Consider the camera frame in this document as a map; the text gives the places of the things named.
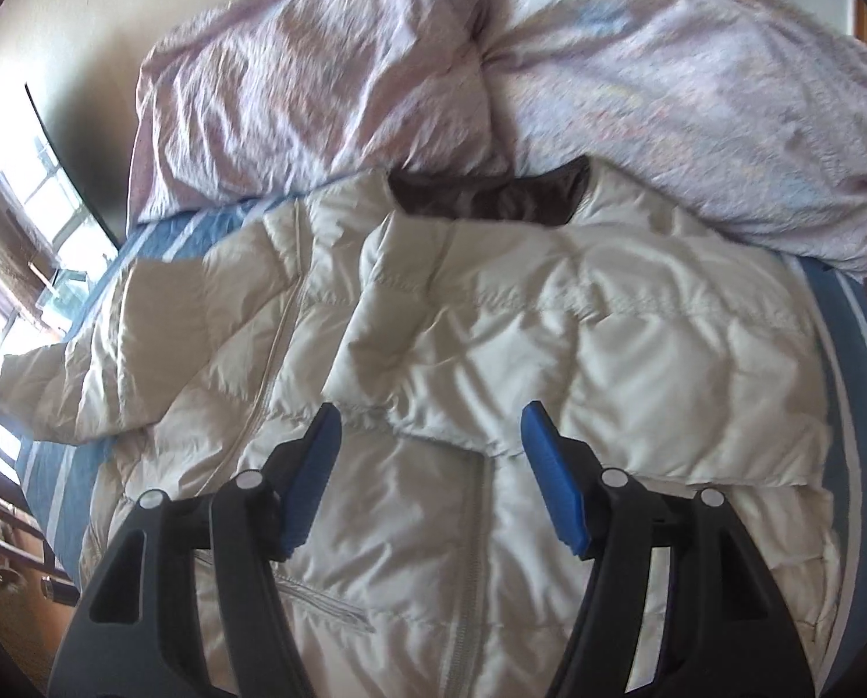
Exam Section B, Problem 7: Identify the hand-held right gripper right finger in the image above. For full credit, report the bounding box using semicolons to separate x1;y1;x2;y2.
519;400;817;698

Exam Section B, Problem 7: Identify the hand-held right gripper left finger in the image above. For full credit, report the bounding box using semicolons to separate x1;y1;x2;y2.
47;401;343;698

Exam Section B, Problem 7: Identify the white puffer jacket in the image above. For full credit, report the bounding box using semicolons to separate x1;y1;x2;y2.
1;156;842;698

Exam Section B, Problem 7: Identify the blue white striped bed sheet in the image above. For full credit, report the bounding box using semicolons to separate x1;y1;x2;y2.
12;193;867;698

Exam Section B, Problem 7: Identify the wooden chair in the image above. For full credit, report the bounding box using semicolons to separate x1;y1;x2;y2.
0;371;74;593

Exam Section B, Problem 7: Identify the window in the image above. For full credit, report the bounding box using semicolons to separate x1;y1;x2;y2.
0;127;115;466

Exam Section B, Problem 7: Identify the dark flat screen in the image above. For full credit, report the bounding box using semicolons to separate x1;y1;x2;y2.
24;82;126;248

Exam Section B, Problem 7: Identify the pink floral duvet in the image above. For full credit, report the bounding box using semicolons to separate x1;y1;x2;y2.
126;0;867;281

